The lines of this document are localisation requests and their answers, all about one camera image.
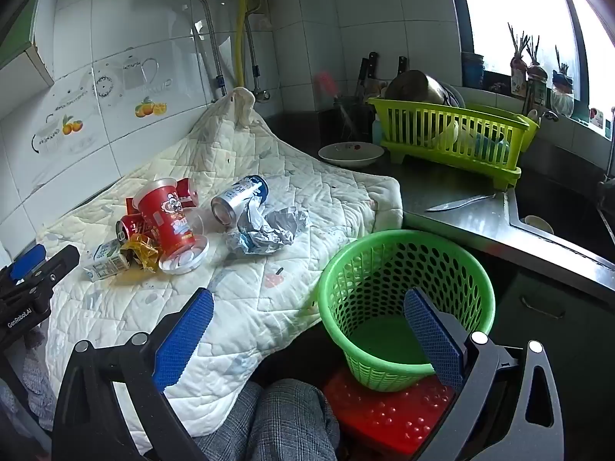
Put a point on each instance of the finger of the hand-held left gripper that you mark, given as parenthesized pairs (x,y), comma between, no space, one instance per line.
(57,264)
(26,260)

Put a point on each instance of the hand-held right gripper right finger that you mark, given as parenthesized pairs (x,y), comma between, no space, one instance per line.
(432,341)

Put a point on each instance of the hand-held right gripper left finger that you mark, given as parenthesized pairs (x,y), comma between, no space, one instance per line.
(185,336)

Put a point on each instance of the green plastic basket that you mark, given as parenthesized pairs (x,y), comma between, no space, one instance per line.
(346,269)

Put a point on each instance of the blue and silver can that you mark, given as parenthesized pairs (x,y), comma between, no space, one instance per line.
(238,197)

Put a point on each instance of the small white milk carton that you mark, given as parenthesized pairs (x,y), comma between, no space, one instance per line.
(105,261)

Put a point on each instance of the person's plaid trouser leg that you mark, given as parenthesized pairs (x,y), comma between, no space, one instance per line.
(36,379)
(283,422)

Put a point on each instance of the clear plastic lid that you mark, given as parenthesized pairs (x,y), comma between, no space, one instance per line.
(187,261)

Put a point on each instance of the red drink can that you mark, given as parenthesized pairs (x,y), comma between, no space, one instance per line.
(128,228)

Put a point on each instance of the yellow crumpled wrapper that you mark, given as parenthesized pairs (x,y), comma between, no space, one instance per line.
(139,249)

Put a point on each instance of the red plastic stool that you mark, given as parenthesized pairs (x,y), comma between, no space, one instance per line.
(384,418)

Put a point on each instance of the clear plastic cup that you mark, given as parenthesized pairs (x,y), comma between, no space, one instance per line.
(199,223)

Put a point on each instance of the red cartoon drink cup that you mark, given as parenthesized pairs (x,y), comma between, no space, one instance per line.
(166,221)

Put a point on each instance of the crumpled silver foil wrapper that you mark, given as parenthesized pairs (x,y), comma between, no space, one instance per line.
(269,230)

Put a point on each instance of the metal table knife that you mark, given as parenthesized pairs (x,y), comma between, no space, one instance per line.
(456,203)

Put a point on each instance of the small red box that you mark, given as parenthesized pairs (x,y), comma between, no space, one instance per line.
(186,192)

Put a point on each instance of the dark base cabinet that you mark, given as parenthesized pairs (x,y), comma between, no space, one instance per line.
(576,355)

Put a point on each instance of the small white bowl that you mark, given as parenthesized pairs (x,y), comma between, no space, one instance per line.
(539,224)

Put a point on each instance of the steel sink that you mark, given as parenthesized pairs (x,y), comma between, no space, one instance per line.
(567,211)

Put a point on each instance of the white quilted blanket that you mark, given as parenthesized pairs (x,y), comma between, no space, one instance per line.
(312,192)

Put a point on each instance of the white ceramic bowl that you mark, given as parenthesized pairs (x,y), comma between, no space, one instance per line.
(350,153)

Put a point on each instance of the blue bowl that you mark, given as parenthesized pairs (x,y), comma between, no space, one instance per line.
(490,144)

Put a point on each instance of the green dish rack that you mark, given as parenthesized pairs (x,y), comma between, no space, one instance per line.
(432,125)

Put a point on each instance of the dark knife holder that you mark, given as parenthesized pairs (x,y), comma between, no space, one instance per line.
(353,115)

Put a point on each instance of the stack of plates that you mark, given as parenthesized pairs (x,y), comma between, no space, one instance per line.
(454,96)

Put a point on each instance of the metal pot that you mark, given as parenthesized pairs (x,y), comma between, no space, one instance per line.
(413,86)

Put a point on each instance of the blue pot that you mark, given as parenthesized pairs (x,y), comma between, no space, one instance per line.
(473,69)

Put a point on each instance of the jar with sprouting bulb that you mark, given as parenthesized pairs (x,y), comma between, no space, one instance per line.
(519,77)
(562,96)
(537,86)

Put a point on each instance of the red spatula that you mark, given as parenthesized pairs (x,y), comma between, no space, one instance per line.
(327,85)

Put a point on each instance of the green wall cabinet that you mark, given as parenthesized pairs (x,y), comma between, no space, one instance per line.
(19,24)

